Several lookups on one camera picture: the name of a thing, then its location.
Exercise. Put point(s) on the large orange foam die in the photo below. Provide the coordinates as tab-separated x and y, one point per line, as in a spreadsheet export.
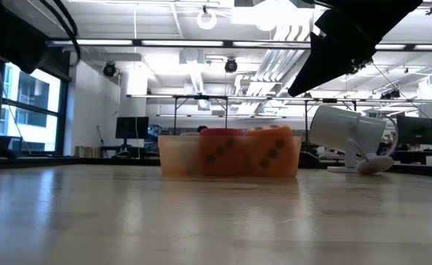
272	151

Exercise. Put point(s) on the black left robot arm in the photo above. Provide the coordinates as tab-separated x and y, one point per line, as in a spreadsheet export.
9	33

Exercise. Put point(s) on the black ceiling camera cluster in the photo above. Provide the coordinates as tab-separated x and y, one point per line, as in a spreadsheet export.
363	66

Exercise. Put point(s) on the stack of wood pieces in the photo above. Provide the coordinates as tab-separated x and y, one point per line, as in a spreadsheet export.
87	151

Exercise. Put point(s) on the large red foam die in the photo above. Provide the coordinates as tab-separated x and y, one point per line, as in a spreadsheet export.
221	152

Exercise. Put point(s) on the orange translucent plastic tray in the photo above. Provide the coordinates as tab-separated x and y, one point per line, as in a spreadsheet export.
177	154

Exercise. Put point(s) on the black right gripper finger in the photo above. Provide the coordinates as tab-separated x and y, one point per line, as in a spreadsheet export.
326	62

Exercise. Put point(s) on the black computer monitor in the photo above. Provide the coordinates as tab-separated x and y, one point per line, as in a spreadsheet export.
415	130
131	127

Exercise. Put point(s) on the overhead light bar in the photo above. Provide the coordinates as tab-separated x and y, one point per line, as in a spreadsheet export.
182	43

